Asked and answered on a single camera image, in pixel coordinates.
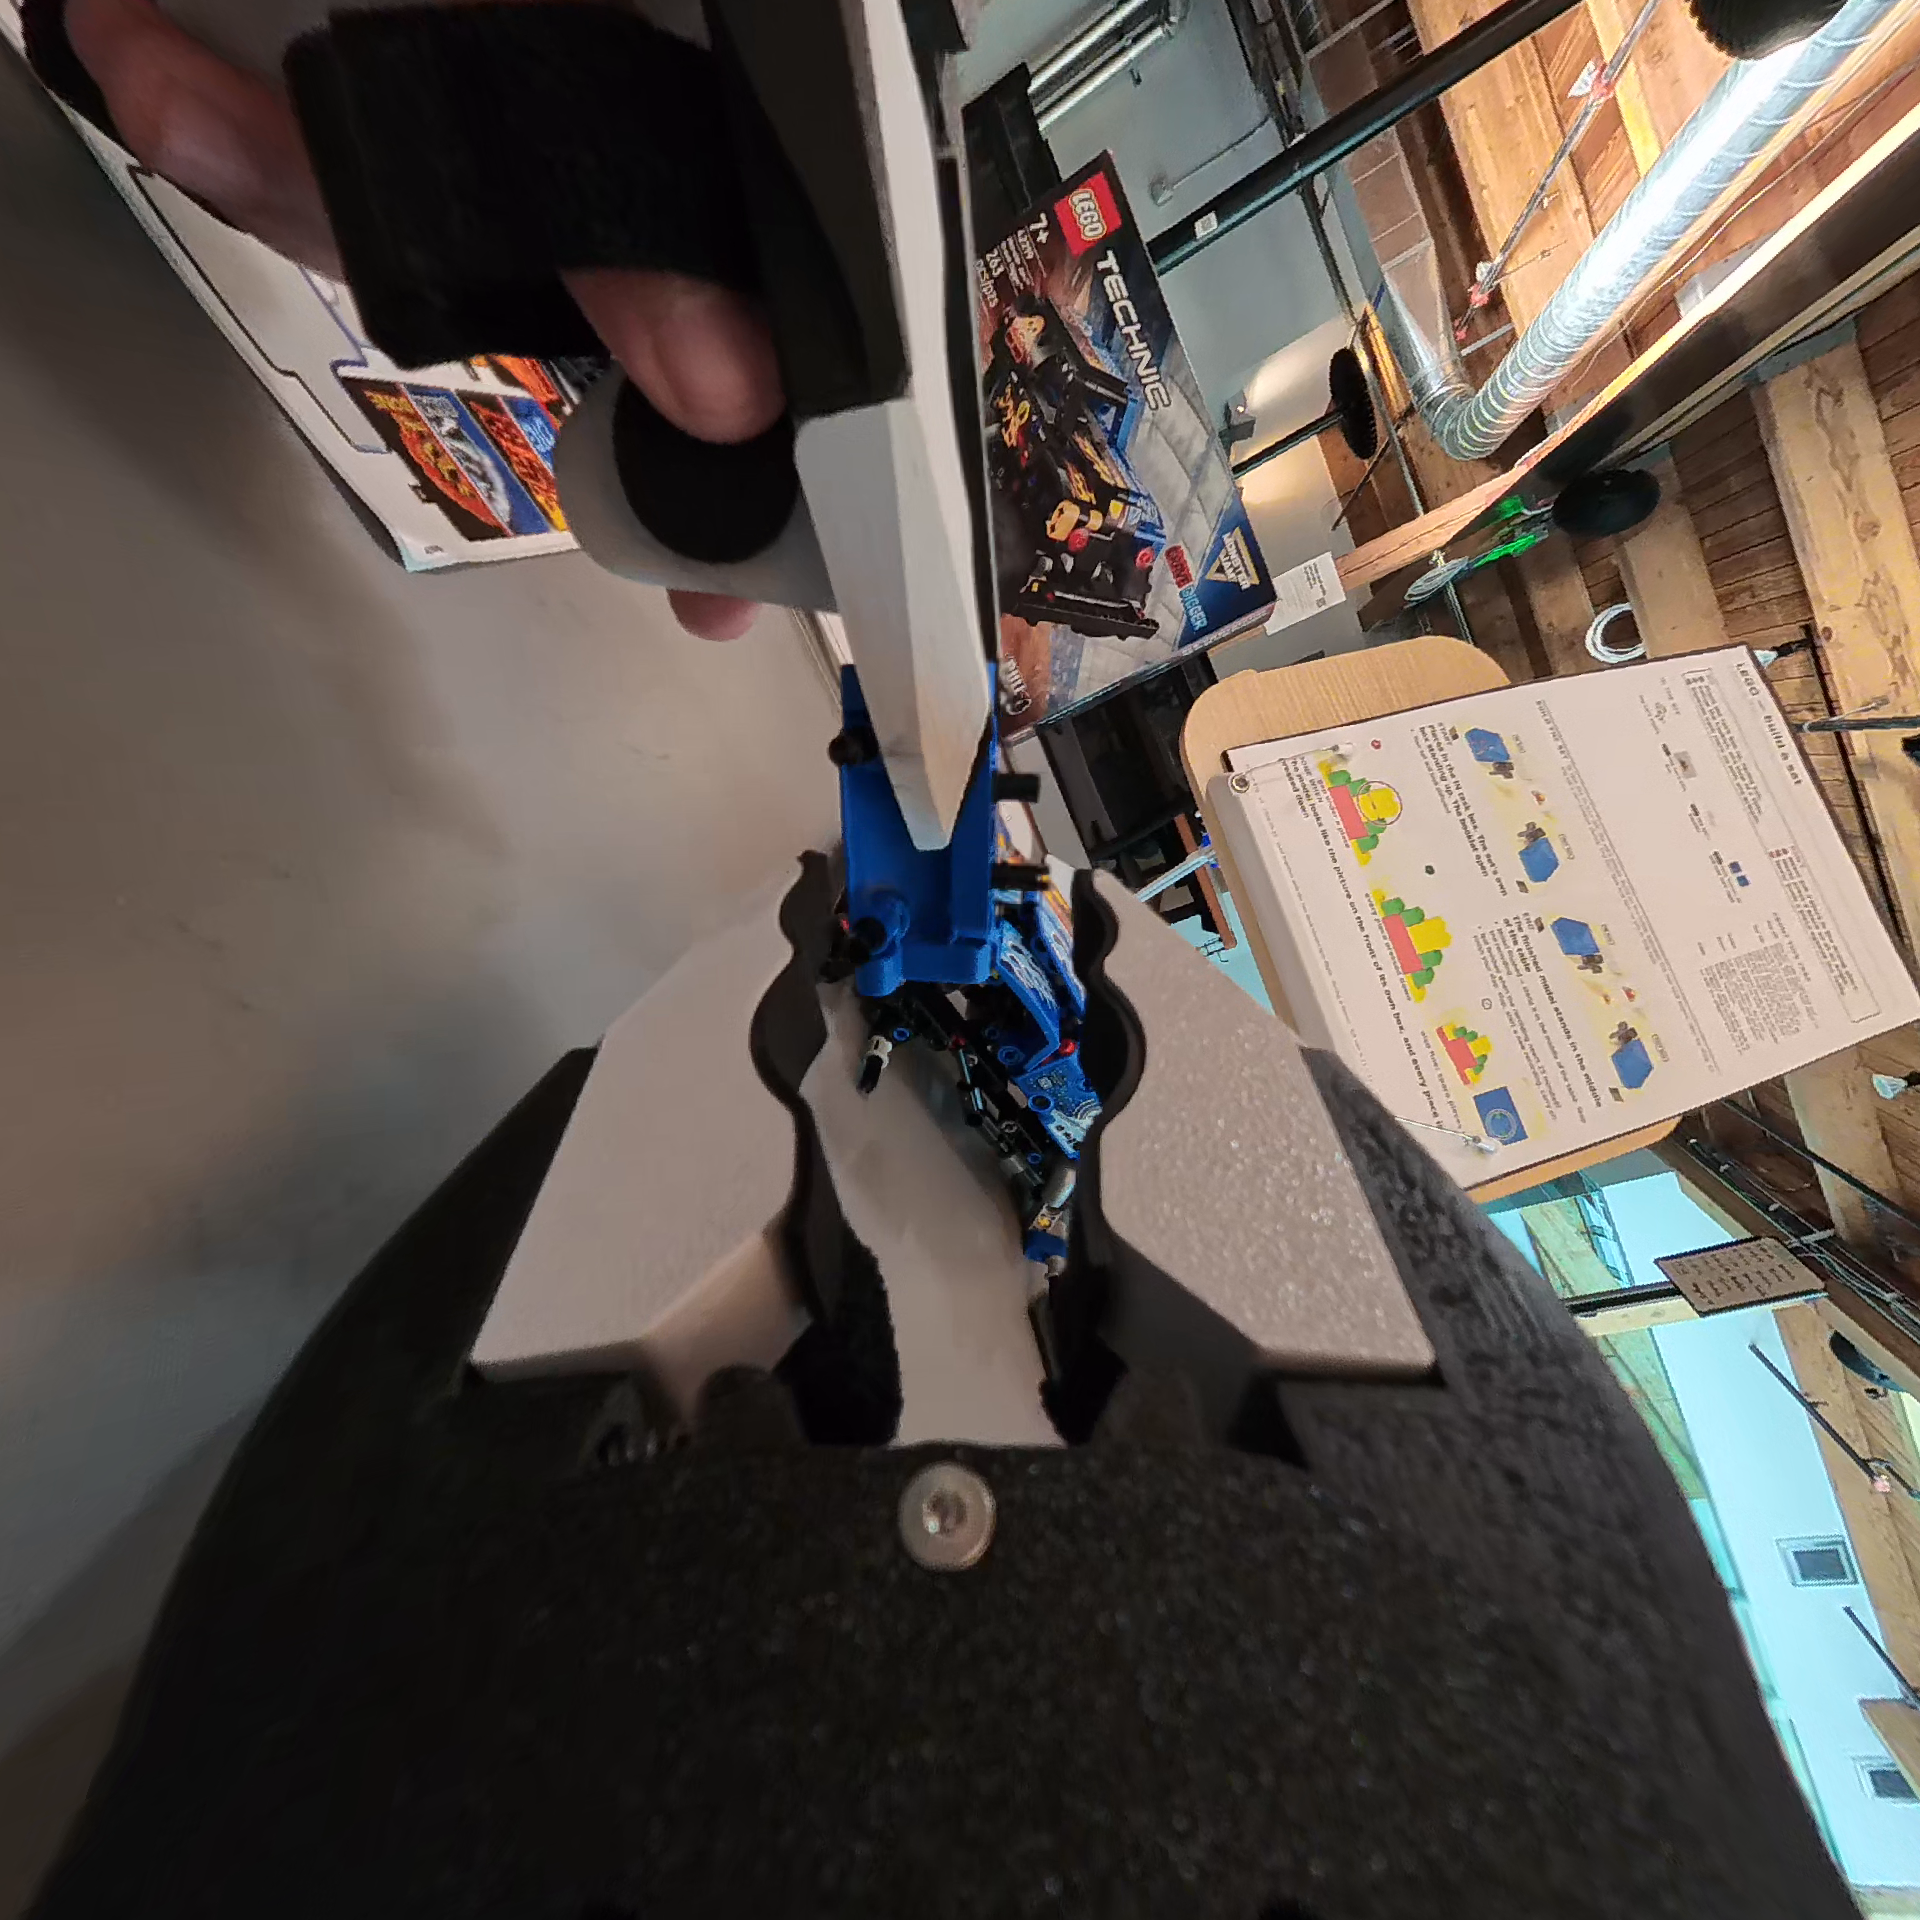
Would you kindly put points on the lego instruction booklet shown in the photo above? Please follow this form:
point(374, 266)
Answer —
point(450, 450)

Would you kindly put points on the silver duct pipe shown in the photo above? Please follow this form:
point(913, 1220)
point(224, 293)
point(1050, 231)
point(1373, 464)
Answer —
point(1621, 254)

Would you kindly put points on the instruction sign board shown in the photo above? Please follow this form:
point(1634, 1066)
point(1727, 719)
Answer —
point(1575, 901)

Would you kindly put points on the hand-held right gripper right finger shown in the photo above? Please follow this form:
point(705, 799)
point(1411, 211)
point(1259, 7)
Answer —
point(1261, 1201)

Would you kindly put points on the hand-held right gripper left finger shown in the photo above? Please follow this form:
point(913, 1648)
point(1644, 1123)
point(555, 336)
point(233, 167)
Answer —
point(660, 1201)

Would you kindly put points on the blue flame lego truck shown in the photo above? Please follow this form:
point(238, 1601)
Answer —
point(1046, 969)

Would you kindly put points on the person's left hand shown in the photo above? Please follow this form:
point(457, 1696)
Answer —
point(164, 104)

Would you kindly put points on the lego set box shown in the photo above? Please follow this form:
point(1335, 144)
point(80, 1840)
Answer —
point(1111, 450)

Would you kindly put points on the blue lego beam piece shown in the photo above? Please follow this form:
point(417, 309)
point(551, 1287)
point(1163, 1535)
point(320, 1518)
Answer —
point(915, 885)

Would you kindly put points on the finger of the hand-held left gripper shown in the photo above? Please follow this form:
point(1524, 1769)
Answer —
point(915, 600)

